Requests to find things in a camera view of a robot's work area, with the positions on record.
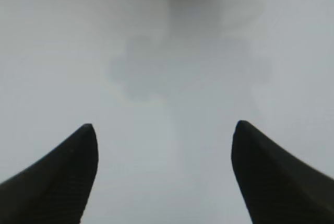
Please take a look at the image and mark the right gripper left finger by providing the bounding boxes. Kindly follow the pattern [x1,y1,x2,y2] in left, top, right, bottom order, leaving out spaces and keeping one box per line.
[1,124,99,223]

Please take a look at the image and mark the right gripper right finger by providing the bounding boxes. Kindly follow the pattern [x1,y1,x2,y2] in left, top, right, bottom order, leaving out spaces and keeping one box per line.
[231,120,333,223]

